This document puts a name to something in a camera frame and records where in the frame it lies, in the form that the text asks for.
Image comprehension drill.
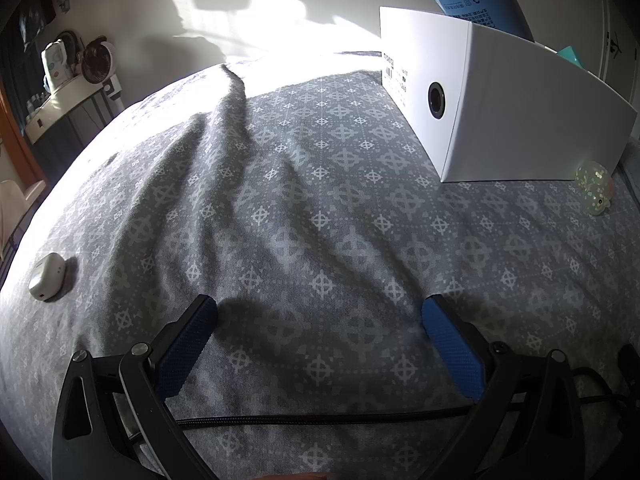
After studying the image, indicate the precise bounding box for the white cardboard box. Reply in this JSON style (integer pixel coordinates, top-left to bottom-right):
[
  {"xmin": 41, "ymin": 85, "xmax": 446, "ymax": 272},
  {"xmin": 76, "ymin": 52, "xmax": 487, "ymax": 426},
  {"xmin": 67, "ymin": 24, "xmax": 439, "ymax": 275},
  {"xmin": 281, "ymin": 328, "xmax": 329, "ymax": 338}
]
[{"xmin": 379, "ymin": 6, "xmax": 638, "ymax": 182}]

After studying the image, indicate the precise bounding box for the orange wooden door frame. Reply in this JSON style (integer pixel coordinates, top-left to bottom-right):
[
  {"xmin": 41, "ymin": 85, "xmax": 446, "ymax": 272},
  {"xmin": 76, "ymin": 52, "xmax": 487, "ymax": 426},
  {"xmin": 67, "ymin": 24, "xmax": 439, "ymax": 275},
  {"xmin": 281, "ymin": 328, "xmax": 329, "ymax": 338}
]
[{"xmin": 0, "ymin": 80, "xmax": 48, "ymax": 186}]

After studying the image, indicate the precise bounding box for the white round side table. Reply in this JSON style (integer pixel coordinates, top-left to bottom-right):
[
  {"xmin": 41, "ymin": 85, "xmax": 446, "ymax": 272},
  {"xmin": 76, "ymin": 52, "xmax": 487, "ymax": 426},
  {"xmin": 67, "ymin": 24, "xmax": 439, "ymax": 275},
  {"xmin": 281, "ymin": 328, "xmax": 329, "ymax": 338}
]
[{"xmin": 25, "ymin": 76, "xmax": 123, "ymax": 146}]

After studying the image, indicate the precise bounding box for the blue metal-rimmed can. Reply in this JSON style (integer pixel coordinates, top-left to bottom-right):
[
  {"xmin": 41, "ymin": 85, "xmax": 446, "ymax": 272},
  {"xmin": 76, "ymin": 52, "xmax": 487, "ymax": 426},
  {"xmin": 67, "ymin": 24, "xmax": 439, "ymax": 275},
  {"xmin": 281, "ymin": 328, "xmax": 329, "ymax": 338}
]
[{"xmin": 426, "ymin": 0, "xmax": 536, "ymax": 43}]

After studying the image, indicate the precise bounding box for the grey patterned bedsheet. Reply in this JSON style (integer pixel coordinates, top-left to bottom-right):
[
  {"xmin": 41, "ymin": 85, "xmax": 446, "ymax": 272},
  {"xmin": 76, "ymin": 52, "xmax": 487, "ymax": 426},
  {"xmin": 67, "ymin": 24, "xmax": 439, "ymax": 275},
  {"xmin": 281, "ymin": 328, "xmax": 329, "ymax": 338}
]
[{"xmin": 0, "ymin": 50, "xmax": 640, "ymax": 480}]

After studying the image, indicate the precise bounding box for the teal bottle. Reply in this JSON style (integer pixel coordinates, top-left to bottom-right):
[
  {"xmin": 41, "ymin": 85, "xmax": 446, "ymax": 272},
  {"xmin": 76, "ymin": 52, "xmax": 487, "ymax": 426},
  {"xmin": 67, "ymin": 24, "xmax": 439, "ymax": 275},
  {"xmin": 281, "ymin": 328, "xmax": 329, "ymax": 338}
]
[{"xmin": 556, "ymin": 45, "xmax": 587, "ymax": 69}]

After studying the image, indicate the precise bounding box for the white device on shelf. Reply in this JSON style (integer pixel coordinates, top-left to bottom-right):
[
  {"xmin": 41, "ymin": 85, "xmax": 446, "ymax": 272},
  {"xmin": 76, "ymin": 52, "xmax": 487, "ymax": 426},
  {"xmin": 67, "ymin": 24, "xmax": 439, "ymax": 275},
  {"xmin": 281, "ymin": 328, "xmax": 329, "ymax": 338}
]
[{"xmin": 41, "ymin": 39, "xmax": 76, "ymax": 93}]

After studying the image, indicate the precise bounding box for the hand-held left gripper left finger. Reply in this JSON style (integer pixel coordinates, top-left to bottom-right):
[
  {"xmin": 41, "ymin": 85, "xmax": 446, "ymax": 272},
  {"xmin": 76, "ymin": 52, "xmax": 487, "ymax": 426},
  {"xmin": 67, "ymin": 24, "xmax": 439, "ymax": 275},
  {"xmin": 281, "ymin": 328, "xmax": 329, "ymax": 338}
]
[{"xmin": 52, "ymin": 294, "xmax": 221, "ymax": 480}]

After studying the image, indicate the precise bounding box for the white wardrobe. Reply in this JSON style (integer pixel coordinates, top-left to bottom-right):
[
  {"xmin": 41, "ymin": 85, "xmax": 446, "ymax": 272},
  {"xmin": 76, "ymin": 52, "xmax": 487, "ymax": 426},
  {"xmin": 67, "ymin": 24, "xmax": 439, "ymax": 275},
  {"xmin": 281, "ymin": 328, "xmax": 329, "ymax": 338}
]
[{"xmin": 597, "ymin": 0, "xmax": 640, "ymax": 136}]

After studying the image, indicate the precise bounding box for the small desk fan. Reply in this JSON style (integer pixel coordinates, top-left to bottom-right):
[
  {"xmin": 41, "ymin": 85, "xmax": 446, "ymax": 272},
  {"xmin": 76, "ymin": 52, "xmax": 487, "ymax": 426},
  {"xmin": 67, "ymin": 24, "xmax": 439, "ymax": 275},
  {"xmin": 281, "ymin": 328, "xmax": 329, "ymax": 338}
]
[{"xmin": 80, "ymin": 36, "xmax": 121, "ymax": 82}]

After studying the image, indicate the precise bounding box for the black braided cable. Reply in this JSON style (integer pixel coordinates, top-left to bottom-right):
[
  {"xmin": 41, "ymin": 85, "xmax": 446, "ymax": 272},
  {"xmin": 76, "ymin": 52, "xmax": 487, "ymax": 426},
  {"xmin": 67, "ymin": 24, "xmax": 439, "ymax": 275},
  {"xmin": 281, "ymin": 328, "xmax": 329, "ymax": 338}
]
[{"xmin": 170, "ymin": 367, "xmax": 640, "ymax": 431}]

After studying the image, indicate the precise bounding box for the dark curtain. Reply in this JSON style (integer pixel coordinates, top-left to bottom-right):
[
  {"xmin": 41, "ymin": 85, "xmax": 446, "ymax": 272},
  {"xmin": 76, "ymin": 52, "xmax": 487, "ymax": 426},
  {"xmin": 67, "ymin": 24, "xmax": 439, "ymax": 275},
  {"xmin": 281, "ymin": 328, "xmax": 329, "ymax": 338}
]
[{"xmin": 0, "ymin": 0, "xmax": 56, "ymax": 111}]

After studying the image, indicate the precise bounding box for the white earbuds case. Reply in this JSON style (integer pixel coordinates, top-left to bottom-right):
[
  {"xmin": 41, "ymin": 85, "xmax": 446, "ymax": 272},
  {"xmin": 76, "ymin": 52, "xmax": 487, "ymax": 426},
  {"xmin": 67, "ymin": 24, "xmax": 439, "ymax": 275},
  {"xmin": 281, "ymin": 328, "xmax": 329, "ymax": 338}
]
[{"xmin": 27, "ymin": 254, "xmax": 68, "ymax": 302}]

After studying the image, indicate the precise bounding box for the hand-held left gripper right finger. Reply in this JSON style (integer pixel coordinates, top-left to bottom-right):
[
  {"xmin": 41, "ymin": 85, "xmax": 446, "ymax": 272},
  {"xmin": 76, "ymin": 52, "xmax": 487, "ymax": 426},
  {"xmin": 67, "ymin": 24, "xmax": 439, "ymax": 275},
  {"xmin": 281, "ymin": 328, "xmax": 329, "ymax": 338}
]
[{"xmin": 421, "ymin": 294, "xmax": 596, "ymax": 480}]

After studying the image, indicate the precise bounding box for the glittery translucent squishy toy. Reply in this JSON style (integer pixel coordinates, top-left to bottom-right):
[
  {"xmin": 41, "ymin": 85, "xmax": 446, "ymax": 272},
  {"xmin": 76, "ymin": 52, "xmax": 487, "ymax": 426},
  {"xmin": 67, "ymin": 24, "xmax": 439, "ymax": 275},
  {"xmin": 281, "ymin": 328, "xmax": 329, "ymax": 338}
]
[{"xmin": 575, "ymin": 162, "xmax": 613, "ymax": 217}]

